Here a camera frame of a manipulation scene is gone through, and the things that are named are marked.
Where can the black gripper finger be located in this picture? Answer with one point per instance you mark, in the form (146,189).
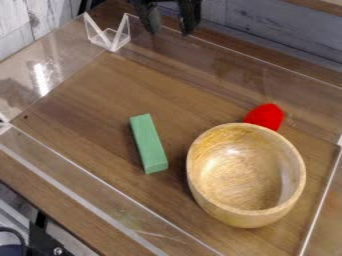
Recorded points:
(190,15)
(148,15)

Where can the red plush strawberry toy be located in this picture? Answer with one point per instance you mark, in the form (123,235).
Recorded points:
(267,115)

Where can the green rectangular block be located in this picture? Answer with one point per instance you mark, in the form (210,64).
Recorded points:
(151,151)

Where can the light wooden bowl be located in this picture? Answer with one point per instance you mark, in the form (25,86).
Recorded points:
(246,174)

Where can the clear acrylic corner bracket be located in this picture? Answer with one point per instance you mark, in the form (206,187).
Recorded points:
(111,39)

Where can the clear acrylic tray wall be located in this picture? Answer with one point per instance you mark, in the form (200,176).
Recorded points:
(68,155)

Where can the black clamp mount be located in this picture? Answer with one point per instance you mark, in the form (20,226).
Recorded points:
(35,241)

